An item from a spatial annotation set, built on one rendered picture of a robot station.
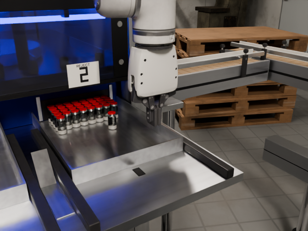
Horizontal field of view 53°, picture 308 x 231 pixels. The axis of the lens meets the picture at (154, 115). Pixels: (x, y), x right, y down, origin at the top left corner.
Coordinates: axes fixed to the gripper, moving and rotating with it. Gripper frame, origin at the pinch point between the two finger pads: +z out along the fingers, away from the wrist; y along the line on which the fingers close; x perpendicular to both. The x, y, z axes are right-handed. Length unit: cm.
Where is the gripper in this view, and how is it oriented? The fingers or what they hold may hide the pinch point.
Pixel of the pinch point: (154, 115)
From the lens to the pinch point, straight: 67.9
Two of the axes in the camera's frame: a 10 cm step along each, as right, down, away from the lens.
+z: 0.0, 9.2, 3.8
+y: -8.5, 2.0, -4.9
